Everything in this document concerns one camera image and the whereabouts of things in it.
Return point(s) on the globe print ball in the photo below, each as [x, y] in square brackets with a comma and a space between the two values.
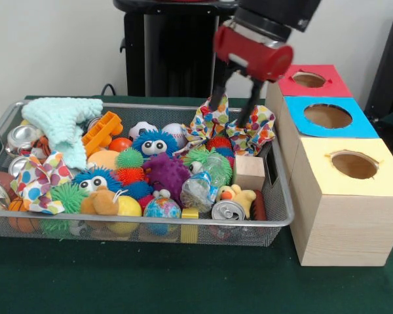
[162, 207]

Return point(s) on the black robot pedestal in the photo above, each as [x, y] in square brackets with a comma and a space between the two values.
[170, 49]

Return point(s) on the mint waffle cloth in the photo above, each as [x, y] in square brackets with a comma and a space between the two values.
[59, 124]

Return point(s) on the metal mesh bin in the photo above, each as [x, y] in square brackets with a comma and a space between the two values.
[232, 235]

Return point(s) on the orange plastic block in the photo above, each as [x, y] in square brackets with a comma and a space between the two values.
[101, 132]

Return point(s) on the polka-dot colourful cloth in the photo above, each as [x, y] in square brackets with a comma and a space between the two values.
[203, 121]
[39, 183]

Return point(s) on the purple spiky rubber toy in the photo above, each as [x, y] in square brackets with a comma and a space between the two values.
[167, 173]

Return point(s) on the silver drink can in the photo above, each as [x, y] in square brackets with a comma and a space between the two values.
[227, 211]

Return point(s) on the clear bottle with blue label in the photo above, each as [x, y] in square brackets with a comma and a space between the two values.
[198, 191]

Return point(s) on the dark green tablecloth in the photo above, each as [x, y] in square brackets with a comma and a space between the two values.
[150, 281]

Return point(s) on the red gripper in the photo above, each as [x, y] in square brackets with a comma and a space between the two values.
[255, 59]

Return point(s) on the brown teddy bear plush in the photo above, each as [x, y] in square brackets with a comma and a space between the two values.
[98, 201]

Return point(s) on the wooden three-hole box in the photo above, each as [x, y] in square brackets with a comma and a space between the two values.
[347, 229]

